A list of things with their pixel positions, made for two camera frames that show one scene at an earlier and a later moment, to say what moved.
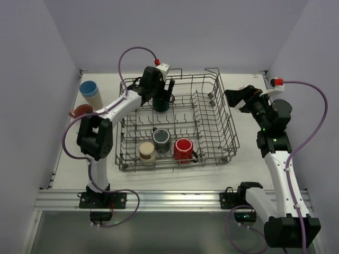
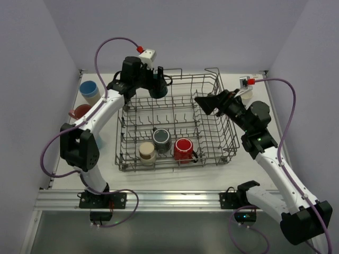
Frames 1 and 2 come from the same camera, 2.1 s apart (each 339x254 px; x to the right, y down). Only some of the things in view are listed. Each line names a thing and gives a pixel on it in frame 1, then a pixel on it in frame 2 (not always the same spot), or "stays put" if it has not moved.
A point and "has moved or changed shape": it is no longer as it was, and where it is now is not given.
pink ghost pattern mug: (83, 109) stays put
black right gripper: (246, 98) to (220, 100)
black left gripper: (161, 86) to (152, 76)
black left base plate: (90, 200) stays put
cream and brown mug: (147, 153) stays put
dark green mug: (160, 105) has moved or changed shape
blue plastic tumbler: (88, 89) stays put
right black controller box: (243, 217) stays put
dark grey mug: (162, 139) stays put
